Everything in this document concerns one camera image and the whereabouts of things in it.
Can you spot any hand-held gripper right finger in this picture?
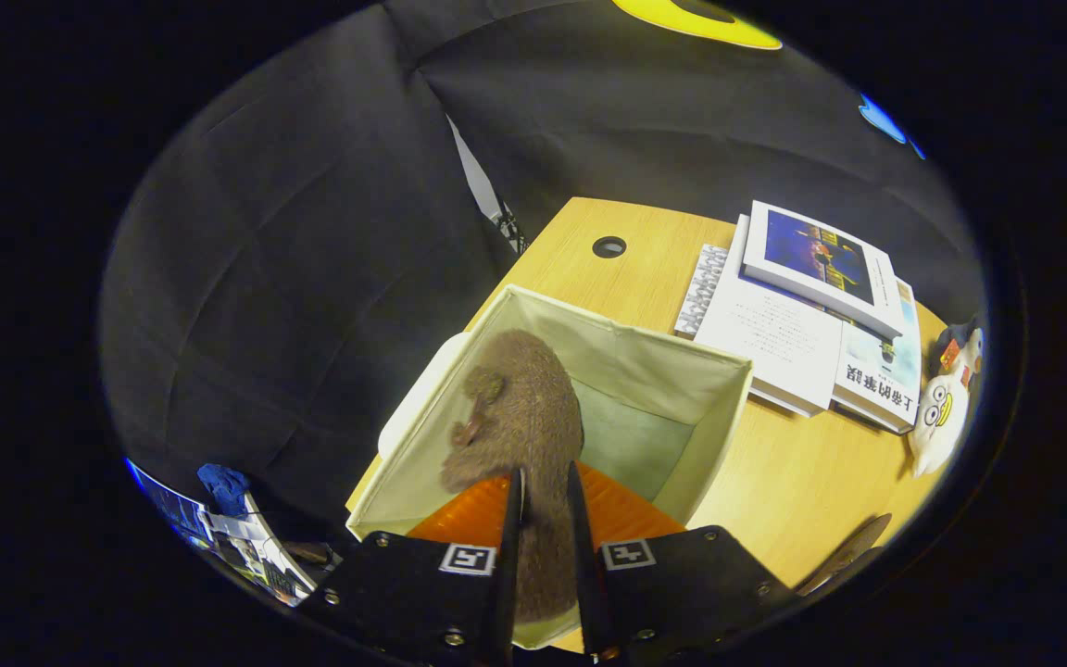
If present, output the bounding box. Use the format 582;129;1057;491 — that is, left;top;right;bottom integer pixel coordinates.
566;460;796;663

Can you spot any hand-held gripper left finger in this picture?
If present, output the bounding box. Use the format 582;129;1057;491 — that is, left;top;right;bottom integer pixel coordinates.
297;466;527;667

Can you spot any beige fabric storage box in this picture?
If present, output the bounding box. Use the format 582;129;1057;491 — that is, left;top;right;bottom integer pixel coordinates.
345;283;755;649

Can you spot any blue cloth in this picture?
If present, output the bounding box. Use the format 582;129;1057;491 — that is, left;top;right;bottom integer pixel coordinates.
197;463;253;520

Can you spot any large white book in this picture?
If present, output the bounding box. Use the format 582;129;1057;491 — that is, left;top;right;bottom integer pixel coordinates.
693;215;845;418

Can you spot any grey patterned book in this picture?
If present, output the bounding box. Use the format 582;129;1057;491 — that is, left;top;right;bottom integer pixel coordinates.
674;244;731;340

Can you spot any black tripod stand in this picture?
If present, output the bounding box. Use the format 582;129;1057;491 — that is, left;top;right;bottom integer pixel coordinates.
494;206;532;256

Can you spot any white plush toy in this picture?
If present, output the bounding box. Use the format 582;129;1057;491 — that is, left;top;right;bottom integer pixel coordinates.
907;329;986;479

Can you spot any blue picture cover book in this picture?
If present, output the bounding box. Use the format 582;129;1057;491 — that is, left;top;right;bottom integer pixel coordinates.
742;200;907;340

